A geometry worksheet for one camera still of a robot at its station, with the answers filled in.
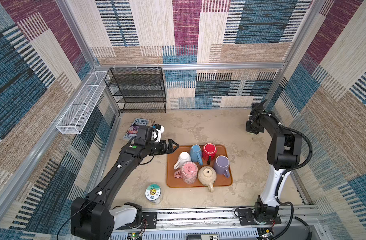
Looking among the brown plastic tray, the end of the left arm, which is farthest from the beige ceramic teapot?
the end of the left arm

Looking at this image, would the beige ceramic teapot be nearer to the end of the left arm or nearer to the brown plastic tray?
the brown plastic tray

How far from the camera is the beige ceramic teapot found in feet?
2.61

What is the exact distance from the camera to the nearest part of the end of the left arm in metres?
0.62

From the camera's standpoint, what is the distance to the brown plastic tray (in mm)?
803
